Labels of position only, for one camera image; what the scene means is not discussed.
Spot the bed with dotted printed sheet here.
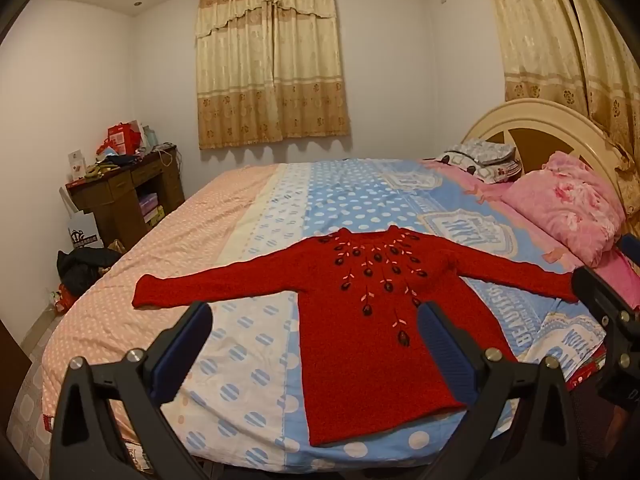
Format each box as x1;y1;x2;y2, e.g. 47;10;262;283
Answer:
7;157;640;480

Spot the dark clothes pile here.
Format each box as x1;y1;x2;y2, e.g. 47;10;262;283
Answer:
56;247;121;293

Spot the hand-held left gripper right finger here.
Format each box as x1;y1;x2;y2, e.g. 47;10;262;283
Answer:
416;301;596;480

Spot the white paper bag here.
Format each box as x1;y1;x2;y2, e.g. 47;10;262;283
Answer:
59;187;105;251

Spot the pink floral pillow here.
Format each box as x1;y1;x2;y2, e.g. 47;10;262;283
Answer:
500;151;627;268

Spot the red knitted sweater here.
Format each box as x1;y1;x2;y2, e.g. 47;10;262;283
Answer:
132;226;583;448

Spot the red plastic bag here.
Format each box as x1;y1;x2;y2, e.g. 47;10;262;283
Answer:
50;285;79;314

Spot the beige window curtain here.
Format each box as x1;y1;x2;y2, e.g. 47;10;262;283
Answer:
194;0;351;151

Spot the long beige floral curtain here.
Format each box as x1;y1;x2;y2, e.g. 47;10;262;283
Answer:
477;0;640;211

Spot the cream wooden headboard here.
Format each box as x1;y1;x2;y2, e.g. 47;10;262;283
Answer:
459;98;632;221

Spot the pink box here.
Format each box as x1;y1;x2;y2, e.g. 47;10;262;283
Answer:
139;195;166;226

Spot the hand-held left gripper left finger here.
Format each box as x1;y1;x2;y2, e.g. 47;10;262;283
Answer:
50;301;216;480

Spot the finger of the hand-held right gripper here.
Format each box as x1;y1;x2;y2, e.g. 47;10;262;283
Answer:
571;265;640;377
618;234;640;266

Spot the dark wooden desk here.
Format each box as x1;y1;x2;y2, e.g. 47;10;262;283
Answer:
66;145;187;251

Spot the white card box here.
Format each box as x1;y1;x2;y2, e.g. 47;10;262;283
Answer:
67;149;87;181

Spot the red gift bag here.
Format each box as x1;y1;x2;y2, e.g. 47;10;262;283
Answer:
106;121;146;157

